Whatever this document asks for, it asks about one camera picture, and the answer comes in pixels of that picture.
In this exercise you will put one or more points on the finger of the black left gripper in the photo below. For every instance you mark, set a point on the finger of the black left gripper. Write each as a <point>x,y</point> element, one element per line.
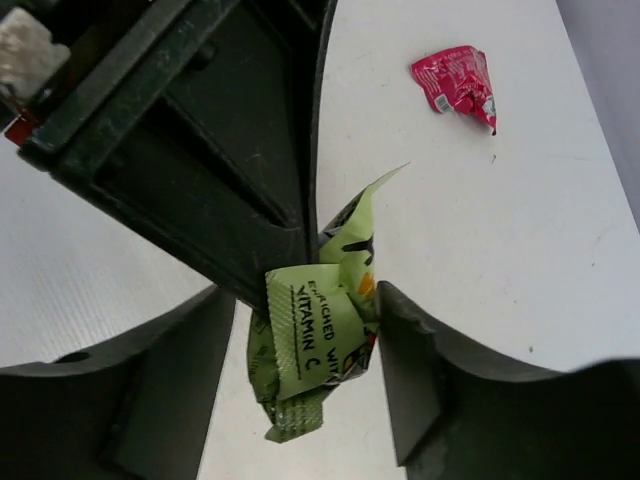
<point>175,118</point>
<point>308,50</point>

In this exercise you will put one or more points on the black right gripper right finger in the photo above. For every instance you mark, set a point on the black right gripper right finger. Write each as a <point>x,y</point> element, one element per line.
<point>460,410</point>

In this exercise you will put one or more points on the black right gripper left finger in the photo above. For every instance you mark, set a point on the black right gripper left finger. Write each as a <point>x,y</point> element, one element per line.
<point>136,406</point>

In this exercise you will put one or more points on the pink snack packet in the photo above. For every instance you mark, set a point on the pink snack packet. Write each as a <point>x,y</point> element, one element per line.
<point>457,80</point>

